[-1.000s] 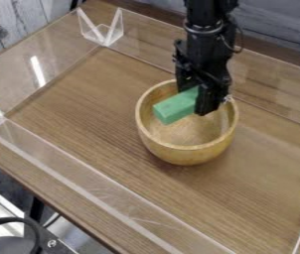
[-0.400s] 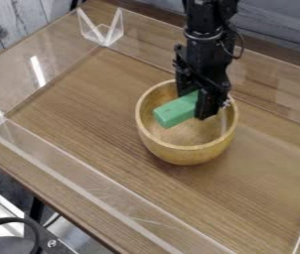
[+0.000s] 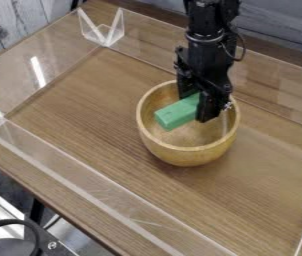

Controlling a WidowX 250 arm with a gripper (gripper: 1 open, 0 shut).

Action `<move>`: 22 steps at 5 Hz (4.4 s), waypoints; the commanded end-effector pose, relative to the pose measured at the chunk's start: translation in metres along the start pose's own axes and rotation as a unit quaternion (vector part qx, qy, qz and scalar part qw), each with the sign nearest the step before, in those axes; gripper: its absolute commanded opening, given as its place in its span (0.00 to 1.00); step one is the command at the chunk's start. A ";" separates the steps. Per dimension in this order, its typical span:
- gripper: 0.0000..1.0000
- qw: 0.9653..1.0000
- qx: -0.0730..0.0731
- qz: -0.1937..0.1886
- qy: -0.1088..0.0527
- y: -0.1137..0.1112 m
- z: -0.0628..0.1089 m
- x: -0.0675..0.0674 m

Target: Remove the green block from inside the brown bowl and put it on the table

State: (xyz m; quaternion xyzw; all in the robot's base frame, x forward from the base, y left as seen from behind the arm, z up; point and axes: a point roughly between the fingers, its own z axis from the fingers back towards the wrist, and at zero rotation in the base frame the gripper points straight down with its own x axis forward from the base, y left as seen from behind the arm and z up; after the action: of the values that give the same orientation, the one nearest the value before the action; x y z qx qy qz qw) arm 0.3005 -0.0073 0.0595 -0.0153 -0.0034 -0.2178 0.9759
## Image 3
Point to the black table leg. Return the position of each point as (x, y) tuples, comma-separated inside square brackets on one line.
[(36, 211)]

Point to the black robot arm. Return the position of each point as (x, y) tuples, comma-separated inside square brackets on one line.
[(211, 16)]

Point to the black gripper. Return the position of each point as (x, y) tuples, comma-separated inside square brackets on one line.
[(202, 67)]

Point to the black metal base plate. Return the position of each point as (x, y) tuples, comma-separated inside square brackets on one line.
[(41, 245)]

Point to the green rectangular block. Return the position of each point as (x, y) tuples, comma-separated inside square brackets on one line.
[(177, 113)]

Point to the brown wooden bowl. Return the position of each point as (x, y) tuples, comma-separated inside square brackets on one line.
[(195, 143)]

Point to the clear acrylic corner bracket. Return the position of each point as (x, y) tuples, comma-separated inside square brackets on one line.
[(101, 34)]

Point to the clear acrylic tray enclosure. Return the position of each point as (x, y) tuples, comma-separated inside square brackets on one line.
[(71, 147)]

